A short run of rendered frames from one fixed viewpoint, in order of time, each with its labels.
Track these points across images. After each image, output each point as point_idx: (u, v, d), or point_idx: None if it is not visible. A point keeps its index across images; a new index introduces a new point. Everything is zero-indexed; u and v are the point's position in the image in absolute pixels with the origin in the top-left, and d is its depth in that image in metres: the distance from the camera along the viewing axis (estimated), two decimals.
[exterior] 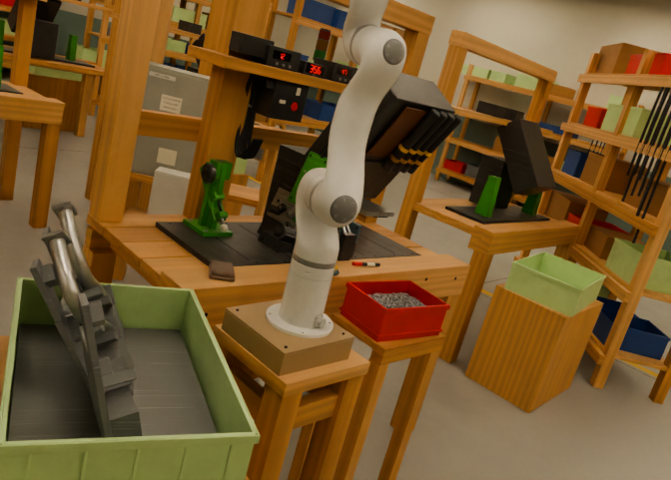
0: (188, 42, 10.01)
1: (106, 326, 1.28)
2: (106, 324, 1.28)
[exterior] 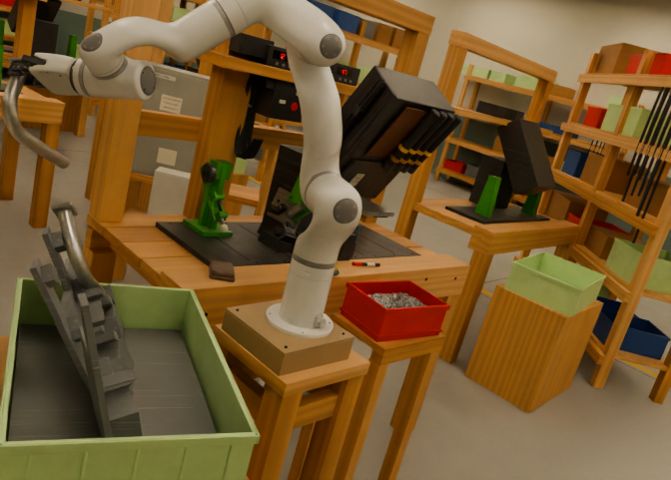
0: None
1: (53, 157, 1.49)
2: (52, 155, 1.49)
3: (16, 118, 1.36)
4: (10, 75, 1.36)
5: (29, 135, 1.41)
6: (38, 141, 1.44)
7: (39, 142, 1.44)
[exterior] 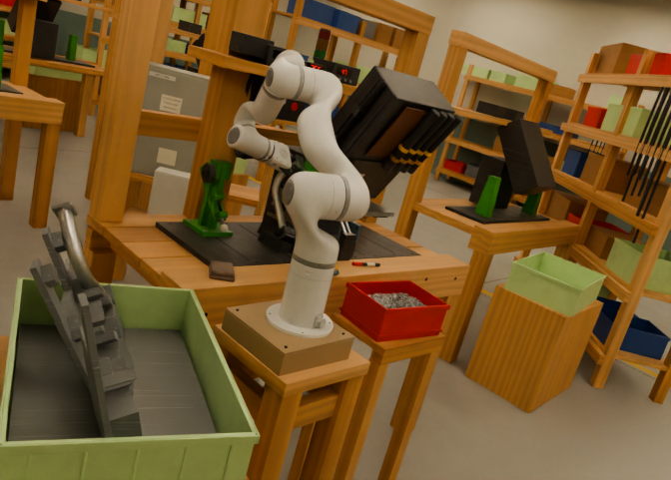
0: (188, 42, 10.01)
1: (276, 216, 2.32)
2: (276, 214, 2.32)
3: (275, 180, 2.37)
4: None
5: (275, 193, 2.36)
6: (276, 200, 2.34)
7: (276, 201, 2.34)
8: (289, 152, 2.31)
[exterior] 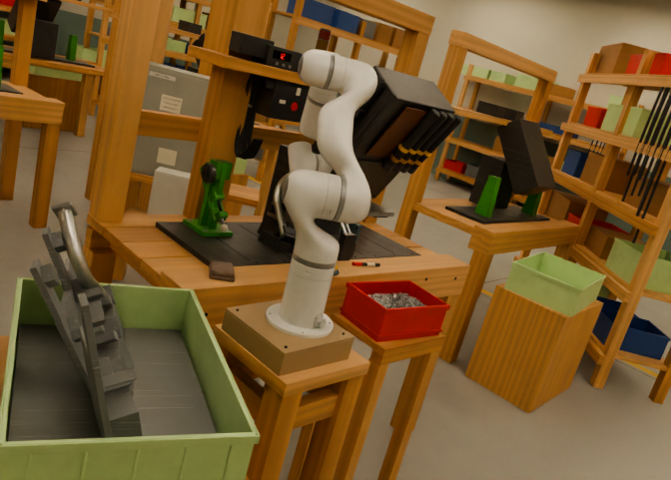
0: (188, 42, 10.01)
1: (278, 224, 2.31)
2: (278, 222, 2.31)
3: (276, 188, 2.36)
4: None
5: (276, 201, 2.34)
6: (277, 208, 2.33)
7: (277, 209, 2.33)
8: None
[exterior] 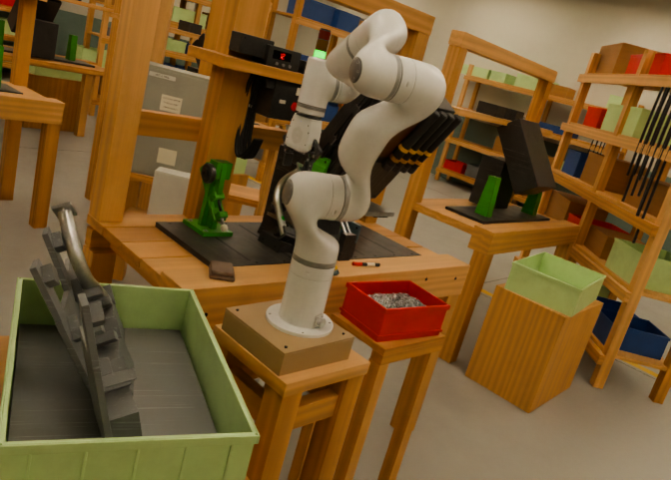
0: (188, 42, 10.01)
1: (278, 224, 2.31)
2: (278, 222, 2.31)
3: (276, 188, 2.36)
4: None
5: (276, 201, 2.34)
6: (277, 208, 2.33)
7: (277, 209, 2.33)
8: (308, 154, 1.73)
